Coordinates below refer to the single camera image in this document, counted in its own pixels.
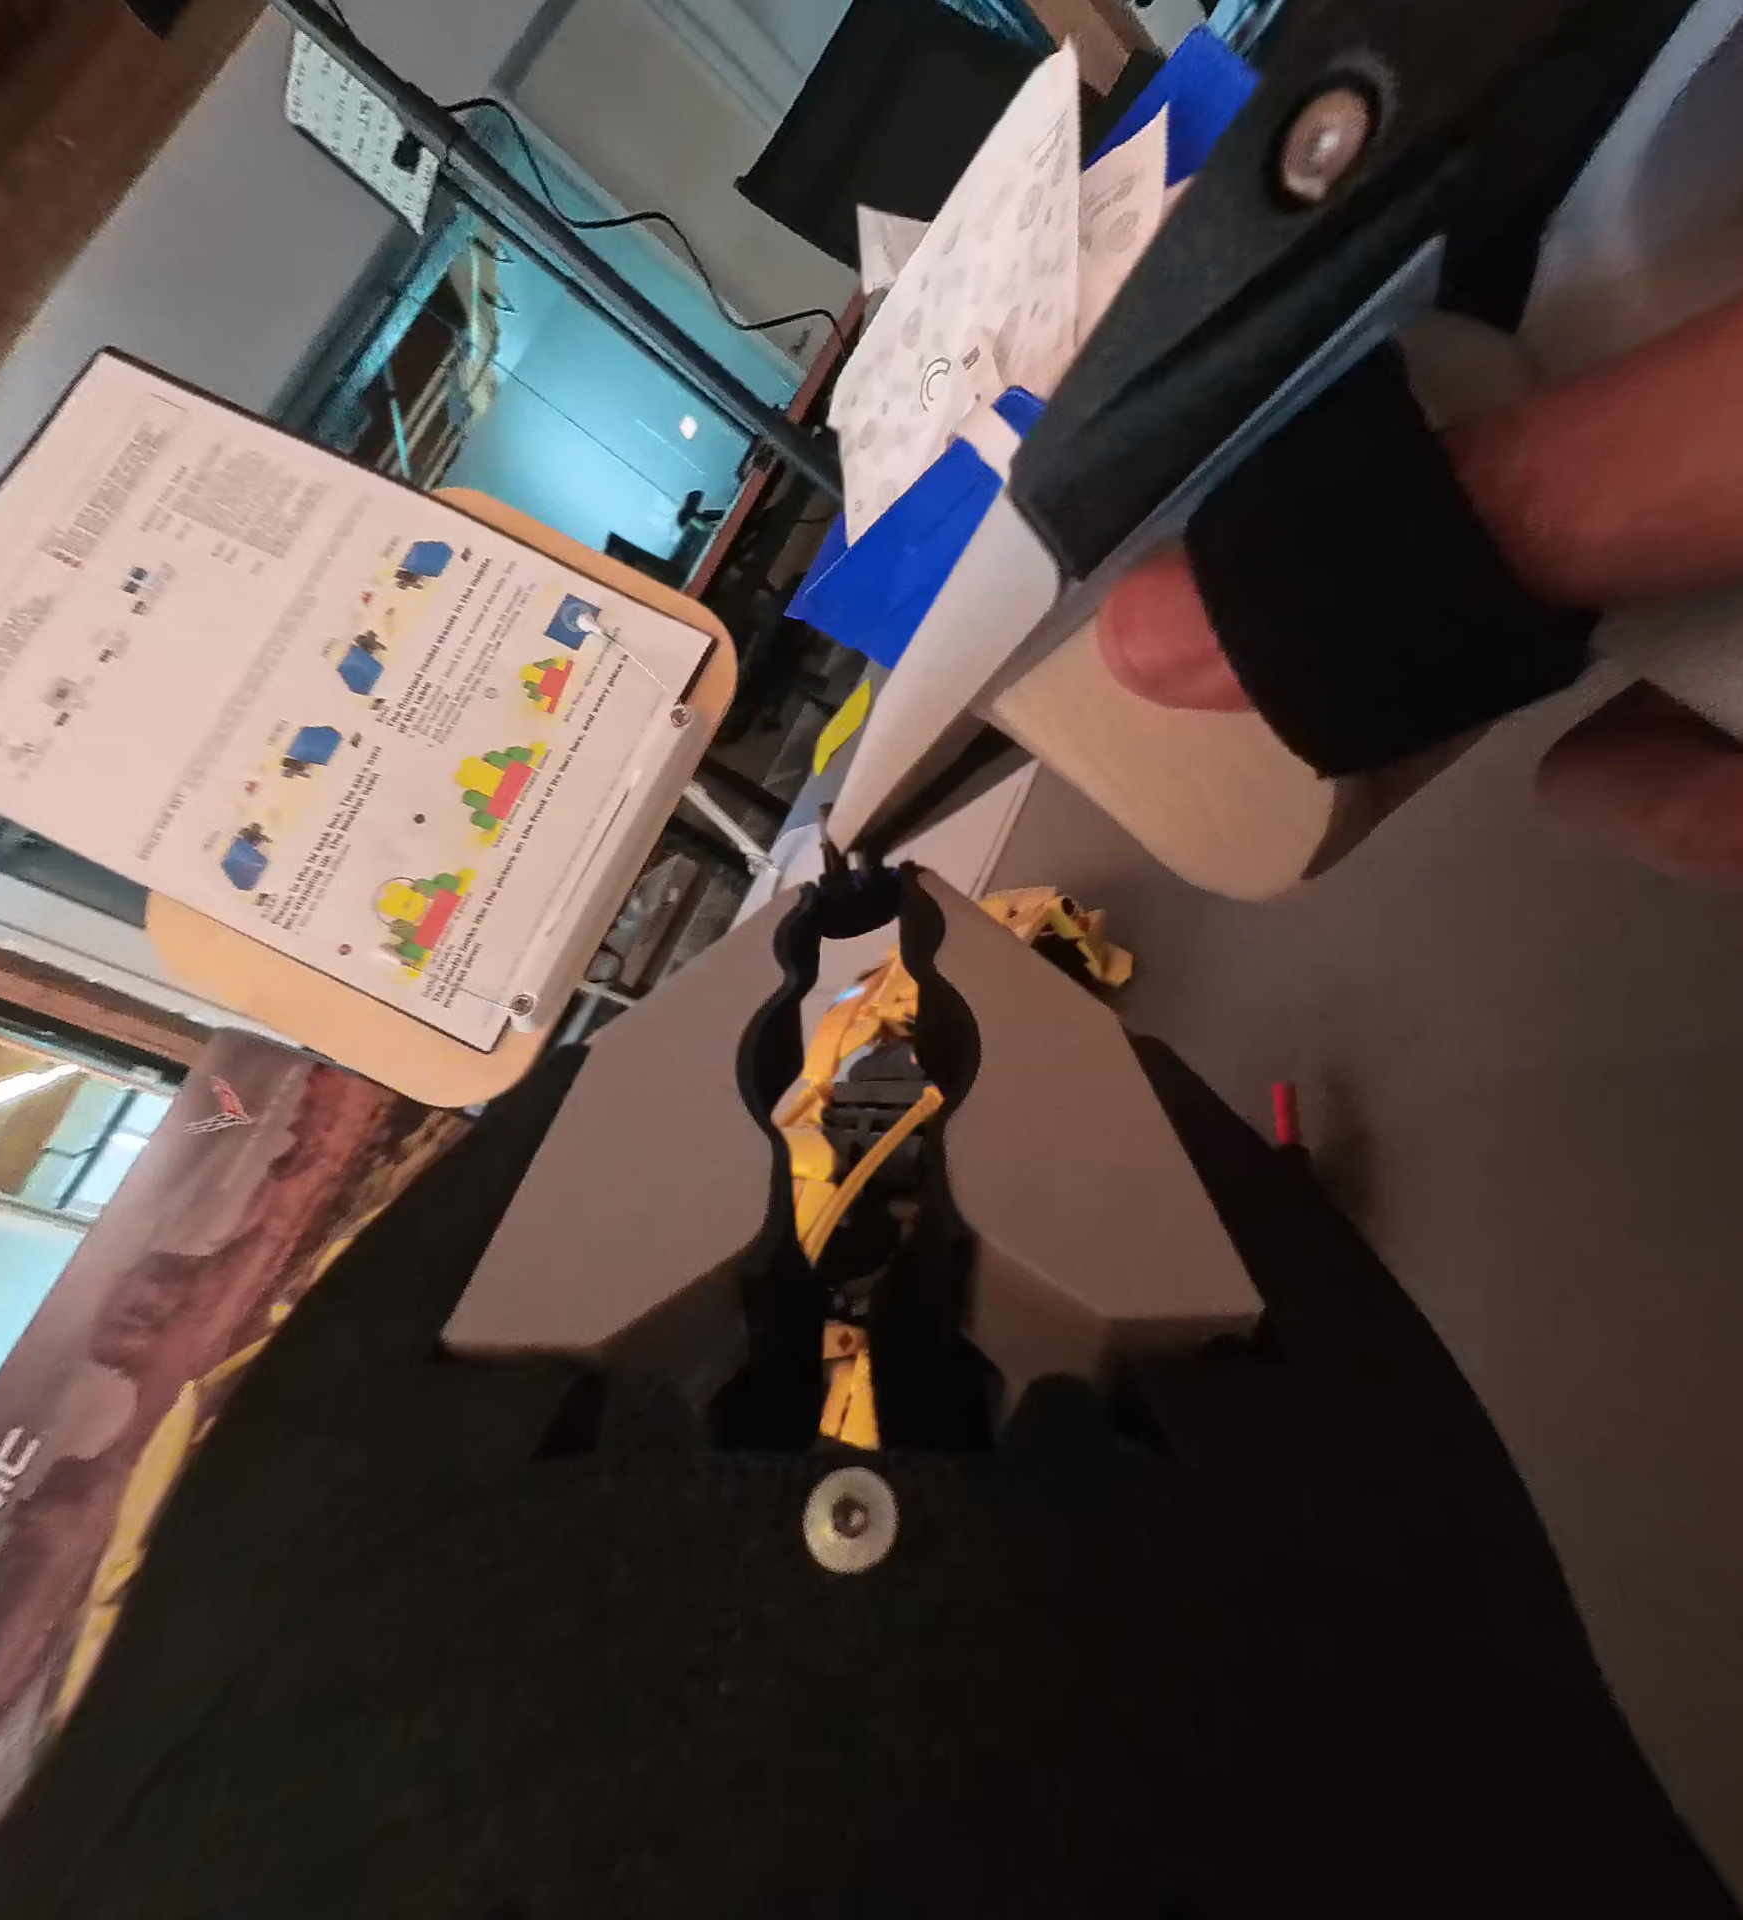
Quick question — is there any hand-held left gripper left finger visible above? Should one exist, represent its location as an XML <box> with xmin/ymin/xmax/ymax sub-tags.
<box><xmin>437</xmin><ymin>884</ymin><xmax>822</xmax><ymax>1377</ymax></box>

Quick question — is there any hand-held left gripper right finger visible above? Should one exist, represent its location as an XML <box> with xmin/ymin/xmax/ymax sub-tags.
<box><xmin>913</xmin><ymin>874</ymin><xmax>1268</xmax><ymax>1391</ymax></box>

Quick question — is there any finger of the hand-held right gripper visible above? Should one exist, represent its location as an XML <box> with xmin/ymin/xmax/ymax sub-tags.
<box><xmin>825</xmin><ymin>482</ymin><xmax>1069</xmax><ymax>861</ymax></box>

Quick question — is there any black toy connector piece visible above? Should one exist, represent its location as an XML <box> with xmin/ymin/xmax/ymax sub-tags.
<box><xmin>809</xmin><ymin>847</ymin><xmax>907</xmax><ymax>939</ymax></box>

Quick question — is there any person's right hand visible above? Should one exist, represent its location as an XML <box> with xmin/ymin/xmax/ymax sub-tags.
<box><xmin>1101</xmin><ymin>241</ymin><xmax>1743</xmax><ymax>979</ymax></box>

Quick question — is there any blue plastic bin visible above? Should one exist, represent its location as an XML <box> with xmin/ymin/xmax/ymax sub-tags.
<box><xmin>784</xmin><ymin>24</ymin><xmax>1265</xmax><ymax>667</ymax></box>

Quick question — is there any yellow toy brick car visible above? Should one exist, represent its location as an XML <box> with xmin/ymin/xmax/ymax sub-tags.
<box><xmin>769</xmin><ymin>886</ymin><xmax>1138</xmax><ymax>1450</ymax></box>

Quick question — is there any white printed paper bag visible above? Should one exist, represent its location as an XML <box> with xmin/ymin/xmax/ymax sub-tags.
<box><xmin>825</xmin><ymin>37</ymin><xmax>1192</xmax><ymax>545</ymax></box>

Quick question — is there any black monitor panel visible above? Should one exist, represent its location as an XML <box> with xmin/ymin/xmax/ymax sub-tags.
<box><xmin>738</xmin><ymin>0</ymin><xmax>1062</xmax><ymax>274</ymax></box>

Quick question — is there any person's white shirt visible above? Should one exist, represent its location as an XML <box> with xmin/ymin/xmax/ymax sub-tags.
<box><xmin>1521</xmin><ymin>0</ymin><xmax>1743</xmax><ymax>394</ymax></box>

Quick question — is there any black printed toy box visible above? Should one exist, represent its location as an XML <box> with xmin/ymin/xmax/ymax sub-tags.
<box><xmin>0</xmin><ymin>1031</ymin><xmax>472</xmax><ymax>1878</ymax></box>

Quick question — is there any wooden board document stand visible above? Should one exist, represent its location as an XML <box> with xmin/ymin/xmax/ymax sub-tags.
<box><xmin>0</xmin><ymin>349</ymin><xmax>741</xmax><ymax>1110</ymax></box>

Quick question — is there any black cable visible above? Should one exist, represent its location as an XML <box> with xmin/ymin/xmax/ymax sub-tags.
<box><xmin>442</xmin><ymin>95</ymin><xmax>847</xmax><ymax>332</ymax></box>

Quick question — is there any black metal rail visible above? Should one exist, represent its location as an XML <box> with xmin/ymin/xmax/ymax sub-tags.
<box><xmin>271</xmin><ymin>0</ymin><xmax>847</xmax><ymax>495</ymax></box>

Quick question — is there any white printed wall sheet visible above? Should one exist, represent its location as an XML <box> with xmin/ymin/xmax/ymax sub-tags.
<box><xmin>282</xmin><ymin>31</ymin><xmax>447</xmax><ymax>235</ymax></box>

